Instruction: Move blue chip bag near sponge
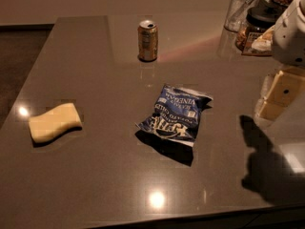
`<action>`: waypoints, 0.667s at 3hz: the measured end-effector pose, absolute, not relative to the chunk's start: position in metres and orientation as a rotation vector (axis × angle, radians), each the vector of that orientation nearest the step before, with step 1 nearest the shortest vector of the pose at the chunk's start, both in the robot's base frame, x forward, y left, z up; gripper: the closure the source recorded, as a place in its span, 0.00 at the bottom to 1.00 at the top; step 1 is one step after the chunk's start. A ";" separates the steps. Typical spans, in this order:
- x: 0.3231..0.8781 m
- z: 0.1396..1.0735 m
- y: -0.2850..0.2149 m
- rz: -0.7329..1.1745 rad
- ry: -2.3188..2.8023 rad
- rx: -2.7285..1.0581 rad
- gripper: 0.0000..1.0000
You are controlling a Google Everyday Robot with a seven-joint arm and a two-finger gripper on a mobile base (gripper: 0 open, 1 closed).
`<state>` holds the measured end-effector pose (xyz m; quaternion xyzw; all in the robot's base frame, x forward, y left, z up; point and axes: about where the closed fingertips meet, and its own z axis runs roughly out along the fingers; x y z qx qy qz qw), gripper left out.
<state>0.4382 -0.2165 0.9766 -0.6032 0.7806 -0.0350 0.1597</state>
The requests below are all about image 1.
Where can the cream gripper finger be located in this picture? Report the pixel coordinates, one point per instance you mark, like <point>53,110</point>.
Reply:
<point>278,91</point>

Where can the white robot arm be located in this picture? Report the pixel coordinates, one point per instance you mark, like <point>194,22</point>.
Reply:
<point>286,41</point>

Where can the clear glass cup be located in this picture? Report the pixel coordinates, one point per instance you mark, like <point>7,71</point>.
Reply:
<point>236,13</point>

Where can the yellow sponge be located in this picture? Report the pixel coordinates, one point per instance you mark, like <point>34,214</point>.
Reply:
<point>53,123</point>

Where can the gold soda can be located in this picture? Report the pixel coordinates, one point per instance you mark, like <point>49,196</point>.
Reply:
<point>147,40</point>

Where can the blue chip bag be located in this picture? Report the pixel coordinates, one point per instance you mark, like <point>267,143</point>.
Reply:
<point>176,115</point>

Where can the black-lidded snack jar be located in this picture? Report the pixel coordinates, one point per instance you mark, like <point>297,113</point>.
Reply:
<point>250,39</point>

